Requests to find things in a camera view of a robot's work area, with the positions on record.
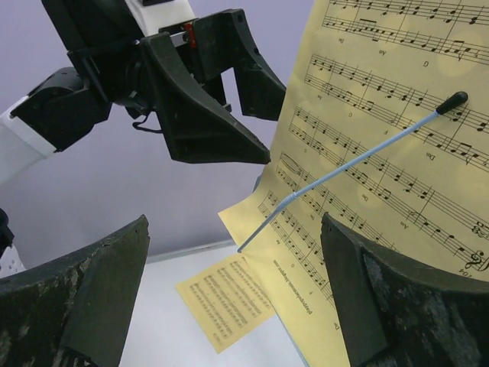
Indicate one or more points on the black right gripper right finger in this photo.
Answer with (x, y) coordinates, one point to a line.
(396, 311)

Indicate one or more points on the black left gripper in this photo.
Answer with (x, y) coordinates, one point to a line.
(197, 128)

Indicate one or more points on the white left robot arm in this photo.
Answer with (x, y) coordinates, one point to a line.
(99, 37)

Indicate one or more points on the light blue music stand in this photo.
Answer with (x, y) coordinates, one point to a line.
(457, 101)

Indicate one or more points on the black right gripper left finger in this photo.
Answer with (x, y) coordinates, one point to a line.
(75, 310)

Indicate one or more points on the yellow sheet music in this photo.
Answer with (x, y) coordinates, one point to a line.
(385, 128)
(226, 300)

